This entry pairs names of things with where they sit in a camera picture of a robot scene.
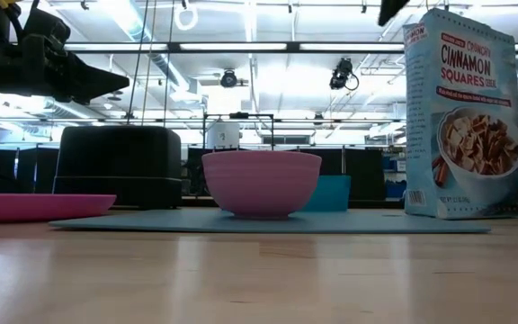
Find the blue cinnamon squares cereal box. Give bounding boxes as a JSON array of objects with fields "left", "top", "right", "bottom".
[{"left": 402, "top": 7, "right": 518, "bottom": 221}]

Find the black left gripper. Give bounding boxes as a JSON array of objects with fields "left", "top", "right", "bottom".
[{"left": 0, "top": 33, "right": 130, "bottom": 105}]

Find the magenta plate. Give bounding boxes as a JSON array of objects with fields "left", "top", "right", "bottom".
[{"left": 0, "top": 193, "right": 117, "bottom": 224}]

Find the black toaster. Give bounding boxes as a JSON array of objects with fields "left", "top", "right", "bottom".
[{"left": 52, "top": 125, "right": 183, "bottom": 211}]

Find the black ceiling camera with cable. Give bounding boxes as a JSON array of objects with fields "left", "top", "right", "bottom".
[{"left": 329, "top": 57, "right": 360, "bottom": 91}]

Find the black aluminium table frame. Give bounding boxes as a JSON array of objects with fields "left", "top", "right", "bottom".
[{"left": 110, "top": 196, "right": 406, "bottom": 211}]

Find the black overhead frame bar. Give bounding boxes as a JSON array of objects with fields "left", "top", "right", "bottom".
[{"left": 63, "top": 41, "right": 518, "bottom": 55}]

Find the blue plastic tray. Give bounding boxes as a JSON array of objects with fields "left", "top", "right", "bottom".
[{"left": 301, "top": 175, "right": 353, "bottom": 212}]

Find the round black ceiling camera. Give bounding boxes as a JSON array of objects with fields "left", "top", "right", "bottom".
[{"left": 220, "top": 68, "right": 238, "bottom": 89}]

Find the light pink bowl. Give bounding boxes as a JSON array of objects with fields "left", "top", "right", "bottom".
[{"left": 201, "top": 150, "right": 323, "bottom": 221}]

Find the blue placemat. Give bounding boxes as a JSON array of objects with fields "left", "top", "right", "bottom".
[{"left": 48, "top": 209, "right": 492, "bottom": 234}]

